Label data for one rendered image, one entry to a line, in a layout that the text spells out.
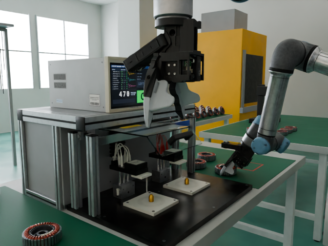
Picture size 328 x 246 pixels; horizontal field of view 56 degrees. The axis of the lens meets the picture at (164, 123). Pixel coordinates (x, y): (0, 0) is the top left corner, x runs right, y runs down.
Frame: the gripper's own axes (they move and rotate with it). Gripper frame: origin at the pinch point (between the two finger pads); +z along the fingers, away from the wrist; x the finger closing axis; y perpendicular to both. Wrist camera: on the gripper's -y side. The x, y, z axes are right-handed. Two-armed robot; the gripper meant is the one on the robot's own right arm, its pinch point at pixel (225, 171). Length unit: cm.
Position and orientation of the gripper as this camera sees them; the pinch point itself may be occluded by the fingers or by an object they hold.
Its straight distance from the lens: 165.8
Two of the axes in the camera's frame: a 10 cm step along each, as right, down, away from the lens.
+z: -4.0, 8.1, 4.3
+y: 6.8, 5.7, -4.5
